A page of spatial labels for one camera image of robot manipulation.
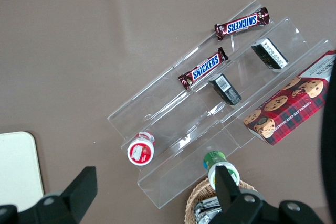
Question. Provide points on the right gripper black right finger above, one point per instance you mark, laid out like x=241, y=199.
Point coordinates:
x=228, y=192

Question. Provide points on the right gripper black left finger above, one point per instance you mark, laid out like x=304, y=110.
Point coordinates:
x=76, y=195

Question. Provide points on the foil wrapped sandwich pack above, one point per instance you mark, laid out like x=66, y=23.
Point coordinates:
x=206, y=212

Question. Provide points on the wicker basket with foil packs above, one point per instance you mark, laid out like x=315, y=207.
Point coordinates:
x=191, y=200

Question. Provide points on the cream plastic tray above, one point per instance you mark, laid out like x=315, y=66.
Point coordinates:
x=15, y=169

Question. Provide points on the green lidded yogurt cup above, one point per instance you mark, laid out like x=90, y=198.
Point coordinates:
x=214, y=158

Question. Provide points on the red lidded yogurt cup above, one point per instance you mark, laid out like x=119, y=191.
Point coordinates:
x=140, y=151

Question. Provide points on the clear acrylic stepped display stand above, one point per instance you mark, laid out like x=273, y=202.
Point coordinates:
x=170, y=119

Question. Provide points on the small black carton box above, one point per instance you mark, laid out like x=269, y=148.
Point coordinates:
x=225, y=90
x=270, y=54

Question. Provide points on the red tartan cookie box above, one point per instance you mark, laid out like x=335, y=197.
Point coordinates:
x=288, y=108

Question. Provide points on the Snickers chocolate bar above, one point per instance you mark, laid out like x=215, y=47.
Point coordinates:
x=204, y=68
x=241, y=24

